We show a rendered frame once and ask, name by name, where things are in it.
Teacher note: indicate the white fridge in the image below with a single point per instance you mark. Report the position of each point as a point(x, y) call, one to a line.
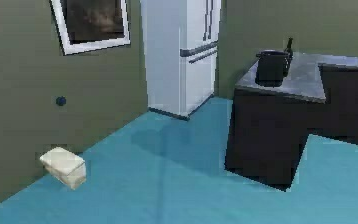
point(173, 60)

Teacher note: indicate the dark counter with grey top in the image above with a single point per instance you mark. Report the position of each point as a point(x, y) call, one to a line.
point(270, 133)

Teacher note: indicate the white framed dark picture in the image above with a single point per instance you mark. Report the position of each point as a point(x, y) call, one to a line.
point(93, 20)

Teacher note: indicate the cream box-shaped bin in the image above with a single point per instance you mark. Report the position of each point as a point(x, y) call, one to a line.
point(65, 166)

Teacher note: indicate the dark bottle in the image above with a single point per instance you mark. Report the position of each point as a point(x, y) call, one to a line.
point(289, 46)

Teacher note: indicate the dark blue round wall knob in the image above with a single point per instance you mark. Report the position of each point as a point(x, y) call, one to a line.
point(61, 101)

